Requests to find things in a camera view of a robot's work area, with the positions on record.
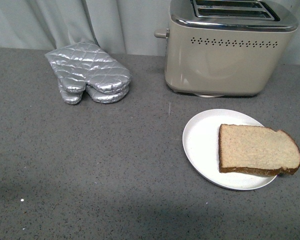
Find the white round plate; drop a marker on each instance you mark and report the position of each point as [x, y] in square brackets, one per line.
[200, 141]

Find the beige two-slot toaster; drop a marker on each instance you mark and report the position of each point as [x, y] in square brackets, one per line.
[224, 47]

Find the slice of brown bread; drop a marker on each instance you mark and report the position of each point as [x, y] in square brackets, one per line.
[256, 150]

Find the upper silver quilted oven mitt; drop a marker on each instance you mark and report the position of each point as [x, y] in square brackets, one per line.
[86, 64]

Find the grey curtain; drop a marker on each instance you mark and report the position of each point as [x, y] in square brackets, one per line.
[118, 26]

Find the silver quilted oven mitt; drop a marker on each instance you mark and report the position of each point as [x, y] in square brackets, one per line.
[96, 96]
[86, 64]

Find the lower silver quilted oven mitt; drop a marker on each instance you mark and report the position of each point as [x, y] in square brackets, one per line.
[96, 96]

